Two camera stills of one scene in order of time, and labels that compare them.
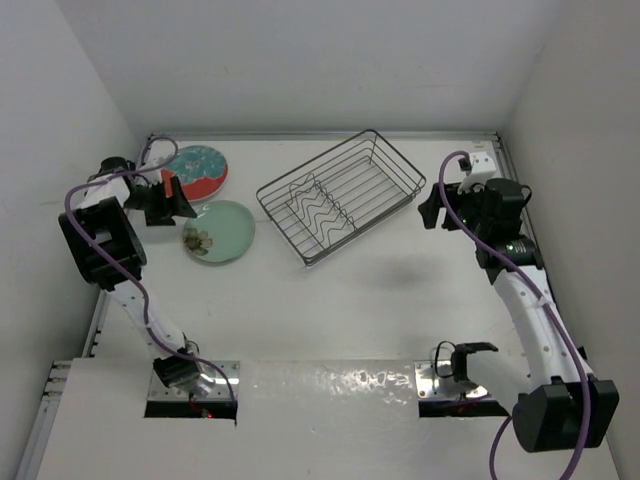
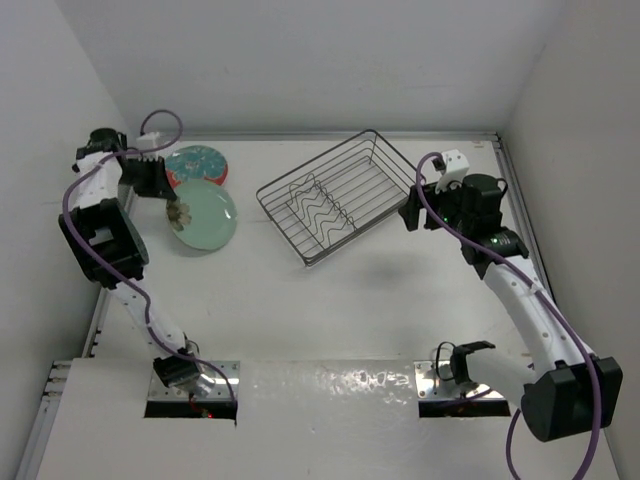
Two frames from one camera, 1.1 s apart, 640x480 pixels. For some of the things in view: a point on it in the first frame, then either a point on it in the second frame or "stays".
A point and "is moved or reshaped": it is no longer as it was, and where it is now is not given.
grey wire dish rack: x=336 y=195 stays
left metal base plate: x=212 y=385 stays
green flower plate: x=221 y=231 is moved or reshaped
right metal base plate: x=435 y=380 stays
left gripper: x=175 y=205 → x=161 y=186
